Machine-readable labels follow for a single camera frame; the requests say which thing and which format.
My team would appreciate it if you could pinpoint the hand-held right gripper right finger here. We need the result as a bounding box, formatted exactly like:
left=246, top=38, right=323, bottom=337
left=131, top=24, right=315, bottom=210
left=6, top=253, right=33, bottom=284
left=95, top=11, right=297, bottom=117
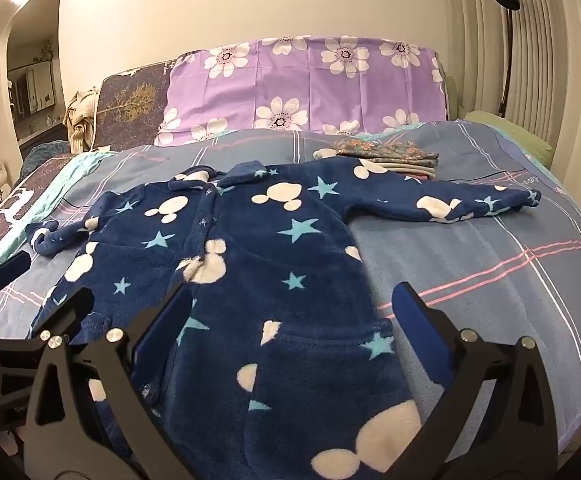
left=392, top=282, right=559, bottom=480

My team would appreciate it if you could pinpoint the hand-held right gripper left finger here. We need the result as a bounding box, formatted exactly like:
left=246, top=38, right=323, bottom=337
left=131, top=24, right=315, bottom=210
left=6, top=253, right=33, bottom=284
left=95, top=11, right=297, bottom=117
left=24, top=287, right=197, bottom=480

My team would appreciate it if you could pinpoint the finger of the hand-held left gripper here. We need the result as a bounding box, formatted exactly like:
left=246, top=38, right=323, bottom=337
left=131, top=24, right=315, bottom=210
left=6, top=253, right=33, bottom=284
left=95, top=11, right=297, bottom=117
left=0, top=249, right=32, bottom=306
left=33, top=289, right=95, bottom=347

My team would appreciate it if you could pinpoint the blue fleece star pajama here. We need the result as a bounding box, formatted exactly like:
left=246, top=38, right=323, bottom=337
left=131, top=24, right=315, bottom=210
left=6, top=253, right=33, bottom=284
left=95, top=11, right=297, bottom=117
left=25, top=159, right=542, bottom=480

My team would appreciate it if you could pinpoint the stack of folded clothes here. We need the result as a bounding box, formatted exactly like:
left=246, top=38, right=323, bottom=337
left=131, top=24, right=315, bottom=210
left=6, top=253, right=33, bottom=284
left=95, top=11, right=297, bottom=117
left=313, top=147, right=439, bottom=175

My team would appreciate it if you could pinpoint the teal knit blanket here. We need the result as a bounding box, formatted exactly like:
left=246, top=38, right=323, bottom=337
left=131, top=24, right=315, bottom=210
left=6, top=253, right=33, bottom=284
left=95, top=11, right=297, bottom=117
left=20, top=140, right=76, bottom=181

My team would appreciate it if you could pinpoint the turquoise sheet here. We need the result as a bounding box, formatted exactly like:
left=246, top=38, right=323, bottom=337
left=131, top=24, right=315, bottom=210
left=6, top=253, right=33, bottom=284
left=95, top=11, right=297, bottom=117
left=0, top=149, right=116, bottom=266

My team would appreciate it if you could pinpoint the beige striped cloth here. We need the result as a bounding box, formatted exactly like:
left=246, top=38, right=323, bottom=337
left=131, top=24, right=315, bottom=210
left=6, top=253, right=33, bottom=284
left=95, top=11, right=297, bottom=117
left=63, top=87, right=102, bottom=153

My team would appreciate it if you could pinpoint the white cabinet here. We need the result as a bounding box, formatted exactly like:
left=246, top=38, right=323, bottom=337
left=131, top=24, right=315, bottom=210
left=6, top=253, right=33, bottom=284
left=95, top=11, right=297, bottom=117
left=10, top=60, right=56, bottom=116

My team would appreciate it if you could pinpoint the floral folded cloth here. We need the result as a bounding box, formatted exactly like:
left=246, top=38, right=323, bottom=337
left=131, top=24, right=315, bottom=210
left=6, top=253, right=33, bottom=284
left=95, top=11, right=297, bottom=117
left=333, top=139, right=439, bottom=165

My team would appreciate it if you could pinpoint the dark tree print cushion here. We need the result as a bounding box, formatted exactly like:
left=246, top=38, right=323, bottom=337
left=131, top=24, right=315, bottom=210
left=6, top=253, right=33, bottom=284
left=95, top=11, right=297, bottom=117
left=90, top=57, right=181, bottom=152

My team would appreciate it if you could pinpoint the green bed sheet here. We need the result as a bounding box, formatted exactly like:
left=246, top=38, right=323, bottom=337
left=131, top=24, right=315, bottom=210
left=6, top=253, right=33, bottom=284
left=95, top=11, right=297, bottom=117
left=463, top=110, right=556, bottom=161

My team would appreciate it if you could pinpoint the purple floral pillow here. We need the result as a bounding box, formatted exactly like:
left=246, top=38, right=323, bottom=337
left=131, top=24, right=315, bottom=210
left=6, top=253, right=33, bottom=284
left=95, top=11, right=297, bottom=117
left=154, top=35, right=449, bottom=147

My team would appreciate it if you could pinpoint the white pleated curtain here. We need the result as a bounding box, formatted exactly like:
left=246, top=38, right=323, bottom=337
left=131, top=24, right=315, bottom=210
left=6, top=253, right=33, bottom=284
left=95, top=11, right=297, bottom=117
left=445, top=0, right=581, bottom=171

